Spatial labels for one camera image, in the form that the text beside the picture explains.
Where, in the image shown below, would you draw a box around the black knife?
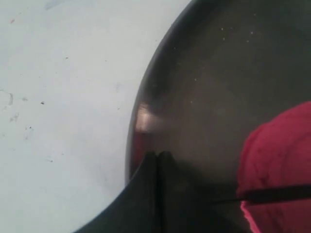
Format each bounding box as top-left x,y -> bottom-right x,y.
210,184 -> 311,204

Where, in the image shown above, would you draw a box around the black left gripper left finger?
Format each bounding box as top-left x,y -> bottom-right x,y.
77,152 -> 158,233

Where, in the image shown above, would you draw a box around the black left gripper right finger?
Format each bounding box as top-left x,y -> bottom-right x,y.
157,151 -> 245,233

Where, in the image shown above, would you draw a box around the pink clay lump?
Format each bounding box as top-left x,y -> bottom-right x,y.
237,101 -> 311,233

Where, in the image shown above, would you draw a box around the round stainless steel plate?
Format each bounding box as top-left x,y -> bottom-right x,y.
126,0 -> 311,233

